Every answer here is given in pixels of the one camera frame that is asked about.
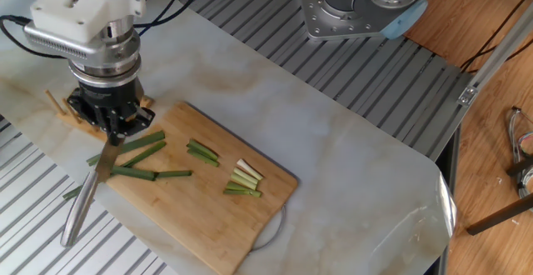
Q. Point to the white marble pattern mat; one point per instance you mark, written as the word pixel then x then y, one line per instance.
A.
pixel 350 175

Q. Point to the bamboo cutting board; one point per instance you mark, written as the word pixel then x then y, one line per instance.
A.
pixel 216 225

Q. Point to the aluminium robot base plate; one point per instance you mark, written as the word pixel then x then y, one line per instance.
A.
pixel 329 17

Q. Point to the aluminium frame post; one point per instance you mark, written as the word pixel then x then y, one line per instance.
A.
pixel 500 58

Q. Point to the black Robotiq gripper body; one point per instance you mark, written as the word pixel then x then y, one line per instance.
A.
pixel 104 100

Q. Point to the wooden slotted rack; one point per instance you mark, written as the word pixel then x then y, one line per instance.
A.
pixel 55 104

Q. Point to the green garlic stalk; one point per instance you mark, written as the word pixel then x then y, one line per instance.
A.
pixel 143 152

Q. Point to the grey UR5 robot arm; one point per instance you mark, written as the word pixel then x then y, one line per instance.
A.
pixel 83 8

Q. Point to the short green garlic leaf piece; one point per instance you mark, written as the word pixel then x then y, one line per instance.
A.
pixel 205 149

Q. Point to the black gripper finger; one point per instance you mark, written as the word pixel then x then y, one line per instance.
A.
pixel 133 120
pixel 90 118

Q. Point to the long green garlic leaf piece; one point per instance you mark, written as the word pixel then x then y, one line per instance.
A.
pixel 201 157
pixel 148 137
pixel 175 174
pixel 133 173

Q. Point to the black bar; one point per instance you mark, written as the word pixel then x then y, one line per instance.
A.
pixel 500 217

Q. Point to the steel kitchen knife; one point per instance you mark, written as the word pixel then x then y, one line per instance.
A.
pixel 92 192

